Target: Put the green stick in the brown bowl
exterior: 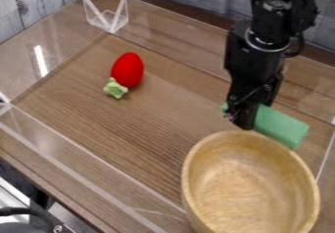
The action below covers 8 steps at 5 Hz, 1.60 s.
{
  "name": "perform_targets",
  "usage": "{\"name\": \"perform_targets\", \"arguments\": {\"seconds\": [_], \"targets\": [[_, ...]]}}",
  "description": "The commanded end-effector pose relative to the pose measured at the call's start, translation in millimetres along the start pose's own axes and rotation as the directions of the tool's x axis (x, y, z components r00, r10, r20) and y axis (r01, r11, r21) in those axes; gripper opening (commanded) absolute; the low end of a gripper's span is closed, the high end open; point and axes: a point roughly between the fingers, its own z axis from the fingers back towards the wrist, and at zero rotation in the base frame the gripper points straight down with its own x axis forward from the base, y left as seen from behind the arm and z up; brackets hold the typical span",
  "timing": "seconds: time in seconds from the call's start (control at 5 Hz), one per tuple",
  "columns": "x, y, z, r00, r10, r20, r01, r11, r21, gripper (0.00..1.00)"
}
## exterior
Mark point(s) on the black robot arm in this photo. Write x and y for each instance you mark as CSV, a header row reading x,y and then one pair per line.
x,y
283,17

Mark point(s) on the wooden brown bowl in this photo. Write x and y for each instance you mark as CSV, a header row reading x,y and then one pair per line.
x,y
246,185

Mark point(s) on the green rectangular block stick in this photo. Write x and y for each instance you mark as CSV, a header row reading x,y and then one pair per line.
x,y
270,122

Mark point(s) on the red toy strawberry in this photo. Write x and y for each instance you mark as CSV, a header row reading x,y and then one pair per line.
x,y
126,75

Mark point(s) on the black clamp under table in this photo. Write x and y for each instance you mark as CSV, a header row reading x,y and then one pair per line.
x,y
28,218

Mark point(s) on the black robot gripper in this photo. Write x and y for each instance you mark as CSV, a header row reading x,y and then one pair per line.
x,y
254,62

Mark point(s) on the clear acrylic tray enclosure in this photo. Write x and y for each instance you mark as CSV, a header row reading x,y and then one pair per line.
x,y
106,155

